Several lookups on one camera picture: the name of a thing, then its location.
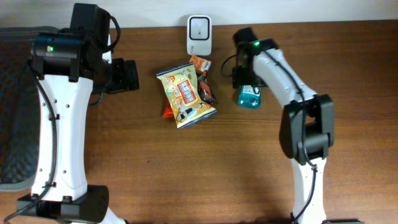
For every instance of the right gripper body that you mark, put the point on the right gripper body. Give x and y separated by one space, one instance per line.
244 76

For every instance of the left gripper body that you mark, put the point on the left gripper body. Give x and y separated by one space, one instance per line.
117 76

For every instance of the blue mouthwash bottle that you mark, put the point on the blue mouthwash bottle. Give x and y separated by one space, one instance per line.
250 97

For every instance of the black red snack wrapper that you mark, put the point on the black red snack wrapper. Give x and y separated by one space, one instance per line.
204 90

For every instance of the small orange tissue pack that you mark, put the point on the small orange tissue pack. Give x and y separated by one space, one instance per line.
200 64

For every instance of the yellow snack bag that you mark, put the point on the yellow snack bag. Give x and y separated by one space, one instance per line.
180 86

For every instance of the red candy bag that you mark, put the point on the red candy bag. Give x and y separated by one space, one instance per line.
168 112

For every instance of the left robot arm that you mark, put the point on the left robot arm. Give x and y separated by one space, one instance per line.
68 67

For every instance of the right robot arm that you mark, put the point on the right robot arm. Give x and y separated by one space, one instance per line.
307 129

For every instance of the grey plastic basket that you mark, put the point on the grey plastic basket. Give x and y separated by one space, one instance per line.
20 110

